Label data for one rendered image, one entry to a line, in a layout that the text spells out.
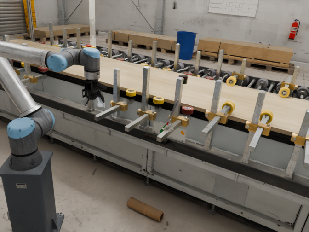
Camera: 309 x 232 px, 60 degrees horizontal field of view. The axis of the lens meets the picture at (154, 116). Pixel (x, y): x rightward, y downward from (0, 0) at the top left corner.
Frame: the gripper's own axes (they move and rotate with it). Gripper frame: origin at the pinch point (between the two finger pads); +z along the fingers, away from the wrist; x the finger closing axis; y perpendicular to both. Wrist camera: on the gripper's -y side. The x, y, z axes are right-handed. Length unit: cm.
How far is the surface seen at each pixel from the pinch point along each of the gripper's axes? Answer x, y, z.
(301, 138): 116, -28, -2
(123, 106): -0.6, -33.6, 10.2
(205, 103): 53, -62, 4
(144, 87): 16.2, -33.5, -8.2
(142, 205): 25, -25, 86
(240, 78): 64, -140, 1
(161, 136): 44.6, -3.5, 7.7
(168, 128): 44.7, -14.5, 6.7
